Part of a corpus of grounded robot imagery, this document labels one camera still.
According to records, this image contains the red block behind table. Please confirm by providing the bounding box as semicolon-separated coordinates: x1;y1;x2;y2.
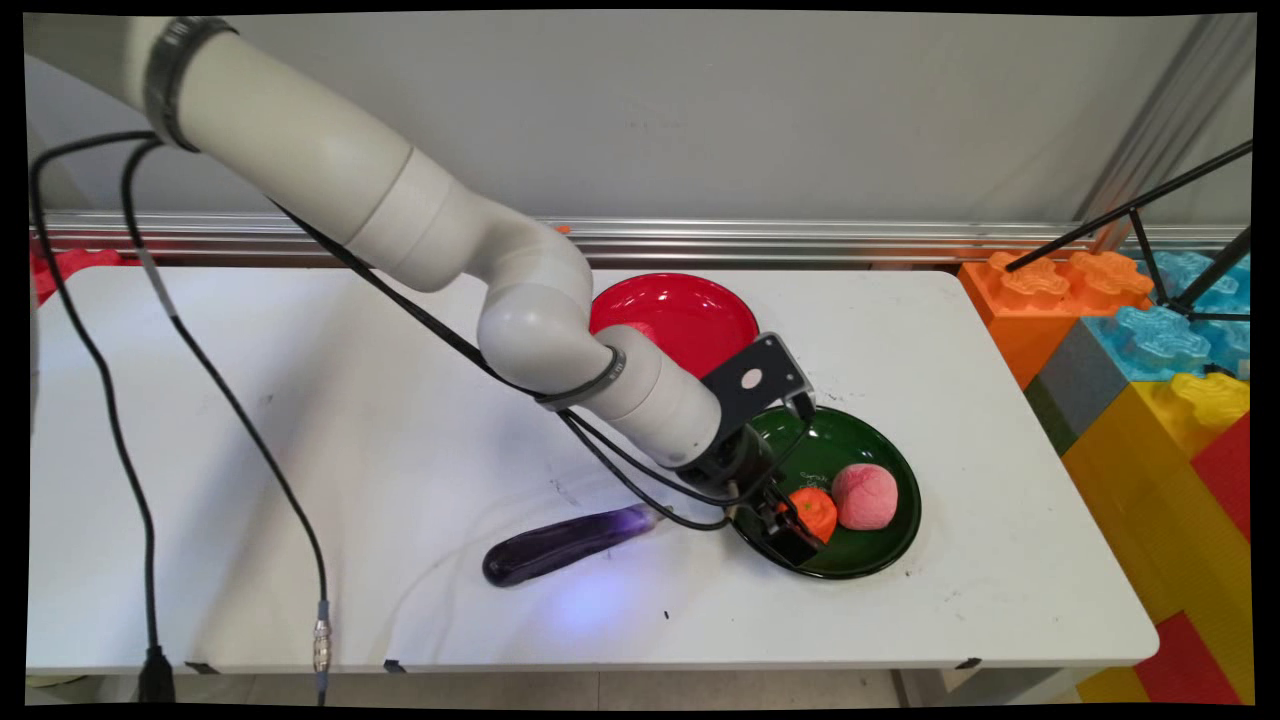
30;245;126;306

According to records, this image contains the pink toy peach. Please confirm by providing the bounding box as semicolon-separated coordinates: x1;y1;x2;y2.
832;463;900;532

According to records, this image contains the purple toy eggplant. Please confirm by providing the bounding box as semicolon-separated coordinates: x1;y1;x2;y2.
482;503;661;588

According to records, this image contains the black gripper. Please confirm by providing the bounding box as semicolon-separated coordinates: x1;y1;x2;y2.
685;420;827;569

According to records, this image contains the black cable with metal connector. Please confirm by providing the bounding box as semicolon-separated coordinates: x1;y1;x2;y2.
120;138;736;706

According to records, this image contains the slanted aluminium post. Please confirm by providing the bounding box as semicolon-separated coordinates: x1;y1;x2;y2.
1075;15;1256;253

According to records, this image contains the white table leg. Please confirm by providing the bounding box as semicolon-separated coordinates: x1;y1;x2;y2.
935;668;1096;706

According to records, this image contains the black tripod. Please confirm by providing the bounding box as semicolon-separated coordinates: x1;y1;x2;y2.
1005;140;1253;323

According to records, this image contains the grey giant building block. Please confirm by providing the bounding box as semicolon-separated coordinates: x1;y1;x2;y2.
1025;320;1131;457

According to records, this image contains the red plate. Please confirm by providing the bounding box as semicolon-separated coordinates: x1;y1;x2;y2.
590;273;761;381

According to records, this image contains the orange giant building block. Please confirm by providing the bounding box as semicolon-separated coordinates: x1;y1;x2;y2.
958;250;1156;391

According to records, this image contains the black cable with plug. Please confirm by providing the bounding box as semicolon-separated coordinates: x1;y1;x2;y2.
28;130;736;703

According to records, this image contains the red giant building block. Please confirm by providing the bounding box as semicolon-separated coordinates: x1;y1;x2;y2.
1133;612;1243;706
1190;415;1253;546

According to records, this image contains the orange toy fruit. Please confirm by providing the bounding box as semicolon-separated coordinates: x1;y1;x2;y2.
785;487;839;546

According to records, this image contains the blue giant building block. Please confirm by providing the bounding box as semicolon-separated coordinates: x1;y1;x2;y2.
1085;252;1253;386

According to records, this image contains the aluminium rail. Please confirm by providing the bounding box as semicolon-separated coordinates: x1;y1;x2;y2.
30;210;1251;269

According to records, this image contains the yellow giant building block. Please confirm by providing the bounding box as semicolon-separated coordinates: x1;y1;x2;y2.
1062;373;1253;703

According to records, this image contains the green plate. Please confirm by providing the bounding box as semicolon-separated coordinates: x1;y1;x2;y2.
725;405;923;581

